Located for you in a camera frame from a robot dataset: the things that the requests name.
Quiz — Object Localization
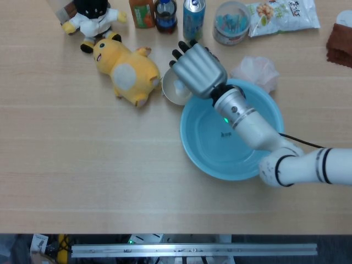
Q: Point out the small brown white box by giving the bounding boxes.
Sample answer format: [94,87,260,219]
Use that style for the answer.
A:
[54,0,79,23]

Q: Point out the beige bowl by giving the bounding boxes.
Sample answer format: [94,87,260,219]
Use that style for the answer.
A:
[161,67,195,106]

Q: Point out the cola bottle blue label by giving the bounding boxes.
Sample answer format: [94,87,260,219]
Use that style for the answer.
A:
[153,0,178,35]

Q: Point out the clear jar of blue clips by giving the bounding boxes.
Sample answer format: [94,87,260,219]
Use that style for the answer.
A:
[212,1,251,46]

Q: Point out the folded brown cloth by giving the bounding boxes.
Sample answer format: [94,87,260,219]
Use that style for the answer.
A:
[326,23,352,69]

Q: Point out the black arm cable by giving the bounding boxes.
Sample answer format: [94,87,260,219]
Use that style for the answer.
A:
[277,133,328,149]

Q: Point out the orange juice bottle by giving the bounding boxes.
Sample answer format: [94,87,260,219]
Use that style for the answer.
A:
[128,0,156,29]

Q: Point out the white round disc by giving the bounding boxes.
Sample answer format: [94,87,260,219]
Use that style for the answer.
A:
[336,10,352,28]

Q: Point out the white paper card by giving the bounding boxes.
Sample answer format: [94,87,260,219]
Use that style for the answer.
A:
[30,234,47,255]

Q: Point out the yellow plush toy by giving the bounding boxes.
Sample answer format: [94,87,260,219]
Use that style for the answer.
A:
[92,37,163,108]

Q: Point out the light blue plastic basin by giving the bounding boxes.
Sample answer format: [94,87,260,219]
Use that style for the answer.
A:
[180,79,285,182]

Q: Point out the tall blue drink can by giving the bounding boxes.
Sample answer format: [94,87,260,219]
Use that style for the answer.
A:
[183,0,206,42]

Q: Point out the pink mesh bath loofah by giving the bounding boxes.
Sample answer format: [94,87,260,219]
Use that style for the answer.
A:
[230,56,281,93]

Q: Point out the yellow pole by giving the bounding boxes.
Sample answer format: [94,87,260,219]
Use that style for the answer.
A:
[57,234,69,264]

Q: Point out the black plush doll white coat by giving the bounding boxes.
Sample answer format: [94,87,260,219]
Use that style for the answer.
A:
[60,0,128,53]

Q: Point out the aluminium rail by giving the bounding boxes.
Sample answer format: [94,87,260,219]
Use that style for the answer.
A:
[70,243,318,259]

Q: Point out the white green snack bag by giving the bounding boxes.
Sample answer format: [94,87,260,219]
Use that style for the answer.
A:
[245,0,321,38]

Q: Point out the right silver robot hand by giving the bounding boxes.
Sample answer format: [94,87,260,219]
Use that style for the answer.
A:
[169,39,228,99]

